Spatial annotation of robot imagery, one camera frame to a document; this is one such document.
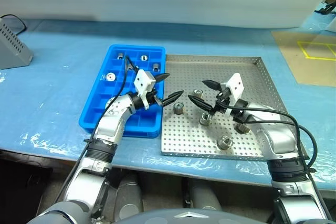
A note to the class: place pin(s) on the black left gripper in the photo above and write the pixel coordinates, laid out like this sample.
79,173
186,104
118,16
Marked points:
152,98

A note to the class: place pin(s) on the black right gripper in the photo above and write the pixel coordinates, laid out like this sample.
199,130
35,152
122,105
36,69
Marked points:
221,100

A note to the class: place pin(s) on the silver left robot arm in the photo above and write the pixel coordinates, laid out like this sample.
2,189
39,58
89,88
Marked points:
110,124

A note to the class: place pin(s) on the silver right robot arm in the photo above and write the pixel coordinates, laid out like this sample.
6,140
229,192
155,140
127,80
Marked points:
278,140

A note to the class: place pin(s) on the blue compartment tray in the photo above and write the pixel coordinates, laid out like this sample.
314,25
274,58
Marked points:
95,103

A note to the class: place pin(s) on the perforated metal tray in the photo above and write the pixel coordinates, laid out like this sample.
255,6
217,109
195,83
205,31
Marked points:
183,134

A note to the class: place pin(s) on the brown cardboard mat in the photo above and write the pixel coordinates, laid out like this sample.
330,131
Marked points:
288,58

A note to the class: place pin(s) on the dark grey rounded cylinder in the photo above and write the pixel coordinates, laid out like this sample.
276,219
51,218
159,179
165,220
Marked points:
203,195
128,195

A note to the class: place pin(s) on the blue plastic table cover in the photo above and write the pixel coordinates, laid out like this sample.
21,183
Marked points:
65,90

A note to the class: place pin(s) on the grey robot torso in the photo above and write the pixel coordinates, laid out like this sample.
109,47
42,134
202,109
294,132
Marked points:
189,218

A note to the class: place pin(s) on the black clamp tool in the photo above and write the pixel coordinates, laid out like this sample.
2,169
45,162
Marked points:
325,9

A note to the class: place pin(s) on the grey perforated metal device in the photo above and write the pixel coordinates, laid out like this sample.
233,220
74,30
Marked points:
13,51

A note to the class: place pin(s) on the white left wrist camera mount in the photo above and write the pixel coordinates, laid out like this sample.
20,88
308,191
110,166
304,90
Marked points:
143,79

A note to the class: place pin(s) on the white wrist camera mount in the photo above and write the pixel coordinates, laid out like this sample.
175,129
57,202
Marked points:
235,85
143,79

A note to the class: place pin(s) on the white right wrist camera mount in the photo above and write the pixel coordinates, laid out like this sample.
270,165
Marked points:
235,85

